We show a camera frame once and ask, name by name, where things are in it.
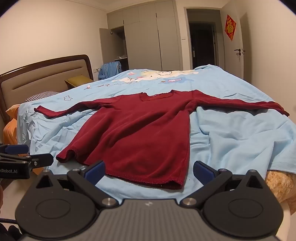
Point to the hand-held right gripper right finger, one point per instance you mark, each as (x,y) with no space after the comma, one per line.
(203,173)

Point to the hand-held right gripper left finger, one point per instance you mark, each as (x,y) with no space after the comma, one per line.
(96,171)

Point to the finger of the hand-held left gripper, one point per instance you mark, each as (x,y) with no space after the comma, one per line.
(42,160)
(16,148)

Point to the dark red long-sleeved sweater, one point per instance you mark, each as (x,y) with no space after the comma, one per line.
(143,136)

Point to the orange bed sheet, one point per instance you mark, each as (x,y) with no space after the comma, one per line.
(11,126)

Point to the light blue printed blanket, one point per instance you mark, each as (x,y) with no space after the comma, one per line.
(231,129)

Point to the black white checkered pillow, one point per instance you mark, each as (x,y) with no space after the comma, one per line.
(41,95)

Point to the yellow fuzzy blanket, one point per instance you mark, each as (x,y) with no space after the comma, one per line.
(281,185)

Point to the brown padded bed headboard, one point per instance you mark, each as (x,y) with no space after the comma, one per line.
(44,74)

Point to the olive yellow cushion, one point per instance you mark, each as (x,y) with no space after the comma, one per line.
(77,81)

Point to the blue garment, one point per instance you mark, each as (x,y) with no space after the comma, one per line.
(109,69)

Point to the open wardrobe door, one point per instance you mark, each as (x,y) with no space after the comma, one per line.
(105,46)

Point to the white room door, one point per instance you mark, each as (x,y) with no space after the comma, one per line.
(233,41)

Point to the grey built-in wardrobe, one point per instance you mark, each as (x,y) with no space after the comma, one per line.
(148,34)

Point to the red diamond door decoration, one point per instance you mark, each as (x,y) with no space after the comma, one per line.
(229,27)

